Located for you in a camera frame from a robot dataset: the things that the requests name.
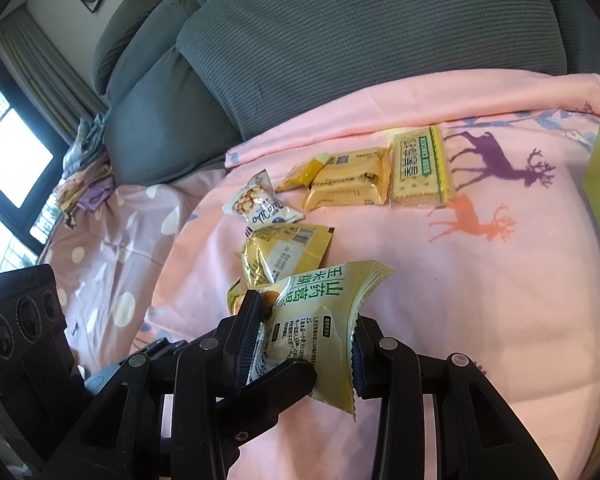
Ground white peanut packet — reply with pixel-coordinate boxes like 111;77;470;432
222;169;305;225

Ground grey ribbed cushion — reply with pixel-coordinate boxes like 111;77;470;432
177;0;568;141

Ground green-striped cracker packet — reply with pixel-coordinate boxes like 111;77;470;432
389;126;456;209

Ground grey curtain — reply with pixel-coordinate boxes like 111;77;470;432
0;10;108;133

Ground golden yellow packet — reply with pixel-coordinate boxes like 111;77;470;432
301;146;392;211

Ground lilac spotted sheet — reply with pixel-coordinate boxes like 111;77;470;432
39;167;231;381

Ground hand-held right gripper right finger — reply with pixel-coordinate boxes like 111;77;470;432
351;313;561;480

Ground grey sofa cushions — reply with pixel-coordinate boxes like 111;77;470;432
91;0;600;186

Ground pale yellow green-print packet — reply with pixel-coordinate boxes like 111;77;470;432
225;260;397;416

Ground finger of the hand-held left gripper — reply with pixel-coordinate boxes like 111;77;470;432
215;358;318;444
87;338;201;394

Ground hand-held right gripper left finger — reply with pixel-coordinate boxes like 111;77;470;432
42;290;265;480

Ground pile of folded clothes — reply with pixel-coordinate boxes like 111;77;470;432
56;114;117;213

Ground pink deer-print blanket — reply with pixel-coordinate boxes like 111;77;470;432
135;69;600;480

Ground yellow barcode packet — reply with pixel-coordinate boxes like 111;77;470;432
237;224;336;286

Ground small yellow packet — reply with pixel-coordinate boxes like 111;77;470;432
275;152;333;192

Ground window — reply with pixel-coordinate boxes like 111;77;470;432
0;50;68;281

